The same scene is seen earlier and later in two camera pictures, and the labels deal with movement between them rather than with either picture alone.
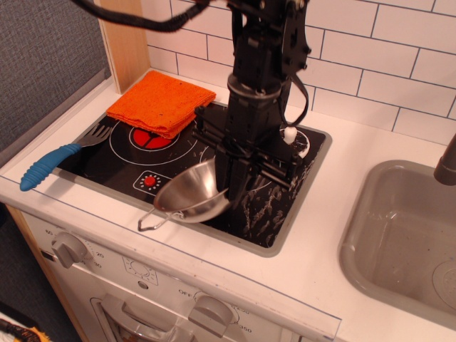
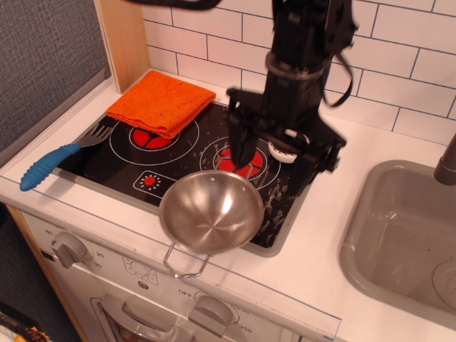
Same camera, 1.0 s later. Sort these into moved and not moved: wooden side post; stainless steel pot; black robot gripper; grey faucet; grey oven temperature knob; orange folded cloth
Moved: stainless steel pot; black robot gripper
Not moved: grey oven temperature knob; wooden side post; grey faucet; orange folded cloth
